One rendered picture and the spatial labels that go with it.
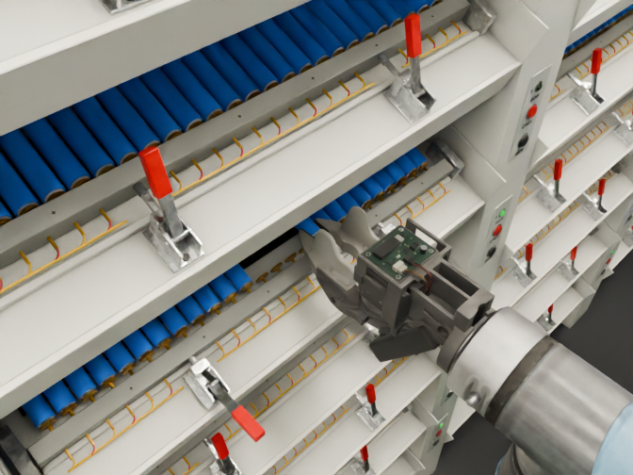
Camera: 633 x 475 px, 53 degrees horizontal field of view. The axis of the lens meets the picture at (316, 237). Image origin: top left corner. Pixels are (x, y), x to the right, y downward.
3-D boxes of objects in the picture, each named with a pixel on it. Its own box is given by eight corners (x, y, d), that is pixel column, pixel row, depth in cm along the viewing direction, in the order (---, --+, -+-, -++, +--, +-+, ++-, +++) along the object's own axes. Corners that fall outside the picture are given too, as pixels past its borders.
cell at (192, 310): (167, 270, 67) (204, 318, 65) (153, 279, 66) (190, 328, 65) (169, 262, 65) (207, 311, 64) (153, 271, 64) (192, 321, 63)
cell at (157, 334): (133, 290, 65) (171, 340, 63) (118, 301, 64) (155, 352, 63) (134, 284, 63) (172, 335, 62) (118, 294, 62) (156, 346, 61)
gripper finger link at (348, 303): (337, 249, 65) (406, 295, 61) (336, 260, 66) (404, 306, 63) (306, 275, 63) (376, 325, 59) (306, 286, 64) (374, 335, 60)
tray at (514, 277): (624, 197, 149) (667, 164, 137) (463, 348, 120) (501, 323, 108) (561, 135, 153) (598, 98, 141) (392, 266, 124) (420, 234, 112)
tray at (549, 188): (657, 125, 134) (708, 83, 122) (484, 278, 105) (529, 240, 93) (587, 59, 138) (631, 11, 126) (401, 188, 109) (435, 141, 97)
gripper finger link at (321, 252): (301, 198, 64) (374, 244, 60) (301, 237, 69) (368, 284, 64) (280, 214, 63) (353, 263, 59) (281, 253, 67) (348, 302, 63)
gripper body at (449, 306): (405, 211, 61) (511, 285, 55) (395, 269, 67) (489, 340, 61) (348, 253, 57) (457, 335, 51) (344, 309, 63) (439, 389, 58)
